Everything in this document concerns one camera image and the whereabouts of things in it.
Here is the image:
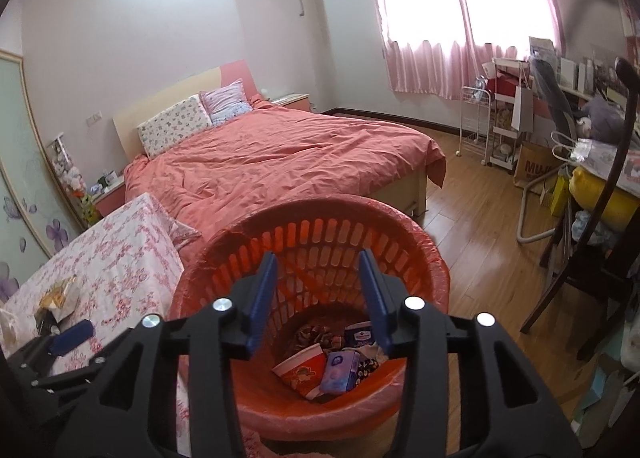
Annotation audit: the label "yellow cushion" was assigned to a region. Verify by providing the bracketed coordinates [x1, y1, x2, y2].
[570, 165, 640, 211]

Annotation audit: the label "cream nightstand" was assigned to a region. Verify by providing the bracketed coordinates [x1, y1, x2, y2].
[270, 94, 311, 112]

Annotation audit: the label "dark blue labelled box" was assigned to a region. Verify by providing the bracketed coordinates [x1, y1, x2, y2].
[344, 320, 376, 346]

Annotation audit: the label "white paper bag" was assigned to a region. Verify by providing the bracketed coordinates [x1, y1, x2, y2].
[510, 82, 535, 133]

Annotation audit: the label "yellow snack packet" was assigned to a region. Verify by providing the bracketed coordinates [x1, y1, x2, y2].
[36, 277, 79, 325]

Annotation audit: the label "cream and pink headboard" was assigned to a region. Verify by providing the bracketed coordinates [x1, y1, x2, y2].
[112, 59, 261, 161]

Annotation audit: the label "white wire cart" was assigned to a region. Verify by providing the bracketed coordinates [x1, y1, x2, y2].
[459, 85, 491, 159]

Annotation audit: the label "hanging plush toys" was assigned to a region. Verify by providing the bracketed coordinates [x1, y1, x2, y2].
[47, 134, 98, 229]

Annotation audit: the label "white storage trolley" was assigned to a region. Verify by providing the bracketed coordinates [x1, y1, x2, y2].
[487, 58, 533, 171]

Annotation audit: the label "red paper cup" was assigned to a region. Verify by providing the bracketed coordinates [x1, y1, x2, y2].
[272, 343, 326, 401]

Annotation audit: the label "floral tablecloth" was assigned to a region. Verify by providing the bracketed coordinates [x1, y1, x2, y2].
[0, 193, 271, 458]

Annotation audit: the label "floral print pillow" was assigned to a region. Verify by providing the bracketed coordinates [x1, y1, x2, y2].
[136, 94, 213, 159]

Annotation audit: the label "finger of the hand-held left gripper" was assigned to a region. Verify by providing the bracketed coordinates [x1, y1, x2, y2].
[10, 320, 96, 391]

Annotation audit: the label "blue tissue packet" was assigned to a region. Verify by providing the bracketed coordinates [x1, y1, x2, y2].
[319, 349, 361, 395]

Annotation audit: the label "pink striped pillow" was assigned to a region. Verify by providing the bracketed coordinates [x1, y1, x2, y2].
[200, 78, 253, 126]

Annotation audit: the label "sliding door wardrobe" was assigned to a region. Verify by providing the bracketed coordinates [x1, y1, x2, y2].
[0, 50, 86, 309]

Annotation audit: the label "orange plastic basket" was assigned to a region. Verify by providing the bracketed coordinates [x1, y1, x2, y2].
[170, 193, 451, 441]

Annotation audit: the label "bed with salmon duvet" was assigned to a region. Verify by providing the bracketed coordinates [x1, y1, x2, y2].
[122, 98, 446, 239]

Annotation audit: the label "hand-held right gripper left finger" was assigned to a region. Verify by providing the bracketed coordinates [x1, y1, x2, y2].
[60, 252, 278, 458]

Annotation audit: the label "brown paper bag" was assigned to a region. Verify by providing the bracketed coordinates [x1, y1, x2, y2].
[514, 140, 563, 189]

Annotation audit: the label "dark patterned sock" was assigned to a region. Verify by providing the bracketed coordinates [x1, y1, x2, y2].
[357, 355, 388, 381]

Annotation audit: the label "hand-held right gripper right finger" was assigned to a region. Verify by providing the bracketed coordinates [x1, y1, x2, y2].
[357, 249, 583, 458]

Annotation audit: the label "dark wooden chair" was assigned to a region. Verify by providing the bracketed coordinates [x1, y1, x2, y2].
[520, 56, 640, 364]

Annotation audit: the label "pink nightstand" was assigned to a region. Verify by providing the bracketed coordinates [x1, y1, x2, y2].
[92, 175, 126, 219]

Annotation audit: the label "grey office chair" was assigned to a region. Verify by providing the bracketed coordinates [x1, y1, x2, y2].
[529, 58, 576, 139]

